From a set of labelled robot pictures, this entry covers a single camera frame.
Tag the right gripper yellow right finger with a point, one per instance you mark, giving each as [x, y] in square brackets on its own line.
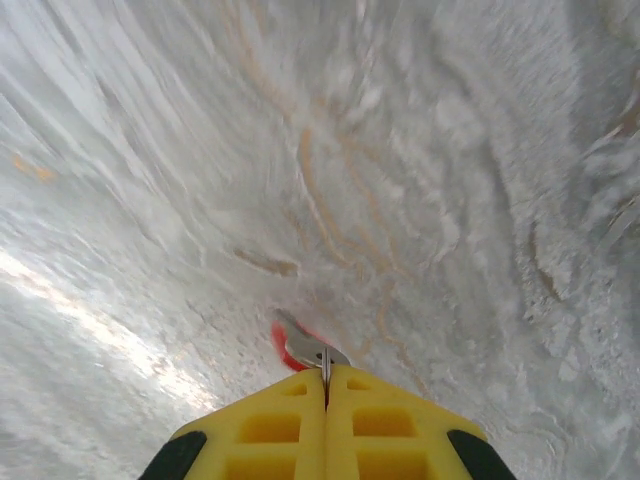
[385, 430]

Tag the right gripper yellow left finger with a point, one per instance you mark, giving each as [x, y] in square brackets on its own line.
[270, 430]

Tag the red-capped silver key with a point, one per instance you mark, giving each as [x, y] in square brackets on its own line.
[300, 345]

